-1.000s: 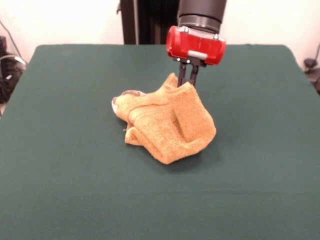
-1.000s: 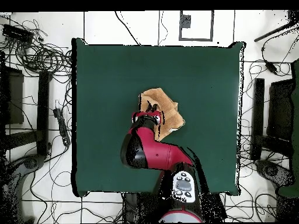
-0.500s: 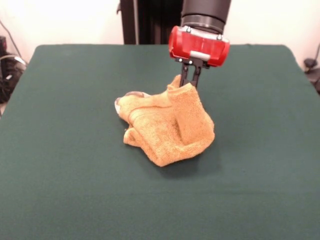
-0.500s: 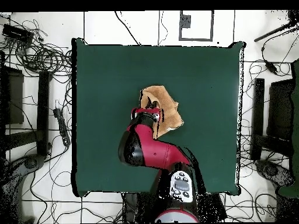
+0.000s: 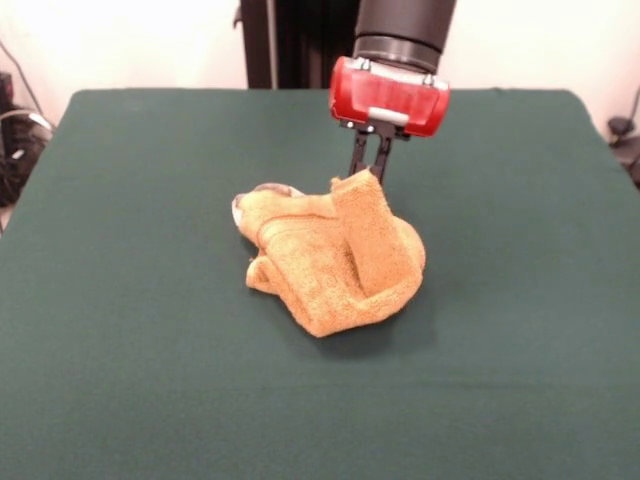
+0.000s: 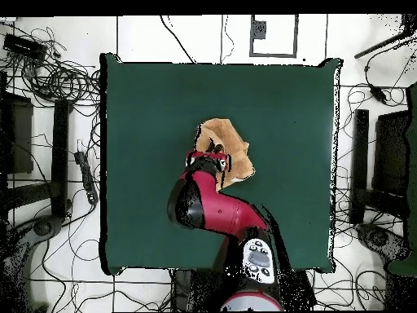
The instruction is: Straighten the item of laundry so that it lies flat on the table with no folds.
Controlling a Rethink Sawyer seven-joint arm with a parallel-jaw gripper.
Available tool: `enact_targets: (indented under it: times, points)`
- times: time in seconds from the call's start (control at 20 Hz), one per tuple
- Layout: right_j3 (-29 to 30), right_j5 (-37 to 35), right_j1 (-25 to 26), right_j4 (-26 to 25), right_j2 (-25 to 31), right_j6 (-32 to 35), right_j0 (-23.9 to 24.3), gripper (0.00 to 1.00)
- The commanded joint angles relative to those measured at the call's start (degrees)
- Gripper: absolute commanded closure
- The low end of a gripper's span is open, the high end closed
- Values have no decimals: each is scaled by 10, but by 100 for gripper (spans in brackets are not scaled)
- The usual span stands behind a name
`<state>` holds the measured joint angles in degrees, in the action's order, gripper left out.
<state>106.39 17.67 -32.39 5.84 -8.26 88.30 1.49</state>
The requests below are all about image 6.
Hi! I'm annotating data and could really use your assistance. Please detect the tan terry towel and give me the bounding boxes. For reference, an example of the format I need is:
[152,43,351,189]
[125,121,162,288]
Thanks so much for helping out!
[194,117,256,192]

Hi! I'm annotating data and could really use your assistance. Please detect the dark flat panel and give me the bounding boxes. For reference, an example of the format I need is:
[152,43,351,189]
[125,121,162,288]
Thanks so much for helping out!
[0,91,34,174]
[371,109,412,196]

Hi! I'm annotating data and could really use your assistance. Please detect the black flat box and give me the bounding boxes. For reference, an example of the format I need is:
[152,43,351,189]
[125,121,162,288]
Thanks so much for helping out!
[2,33,49,62]

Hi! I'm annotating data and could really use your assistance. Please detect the dark green table cloth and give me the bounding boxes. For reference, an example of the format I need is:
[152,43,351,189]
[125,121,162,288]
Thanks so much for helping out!
[99,52,343,276]

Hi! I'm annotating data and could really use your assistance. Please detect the black power strip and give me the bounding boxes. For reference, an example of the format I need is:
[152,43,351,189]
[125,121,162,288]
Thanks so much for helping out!
[73,150,99,205]

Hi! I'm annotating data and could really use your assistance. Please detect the black stand bar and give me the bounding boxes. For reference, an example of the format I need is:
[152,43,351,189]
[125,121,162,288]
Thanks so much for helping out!
[349,108,370,225]
[50,98,73,218]

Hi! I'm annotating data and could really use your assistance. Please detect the black power adapter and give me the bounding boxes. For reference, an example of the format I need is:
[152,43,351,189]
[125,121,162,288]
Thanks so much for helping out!
[368,84,388,105]

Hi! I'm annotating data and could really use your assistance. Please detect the black slanted rod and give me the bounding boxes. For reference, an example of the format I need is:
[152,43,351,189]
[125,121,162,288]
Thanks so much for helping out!
[353,14,417,60]

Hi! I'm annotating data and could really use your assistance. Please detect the grey square frame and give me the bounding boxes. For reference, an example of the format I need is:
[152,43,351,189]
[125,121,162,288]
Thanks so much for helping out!
[249,14,300,59]

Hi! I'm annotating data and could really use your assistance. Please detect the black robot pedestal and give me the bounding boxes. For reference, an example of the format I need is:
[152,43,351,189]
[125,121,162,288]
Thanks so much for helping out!
[170,268,229,312]

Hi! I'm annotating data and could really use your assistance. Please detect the tangled black cables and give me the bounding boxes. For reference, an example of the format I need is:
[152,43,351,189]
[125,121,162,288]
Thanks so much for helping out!
[0,25,102,108]

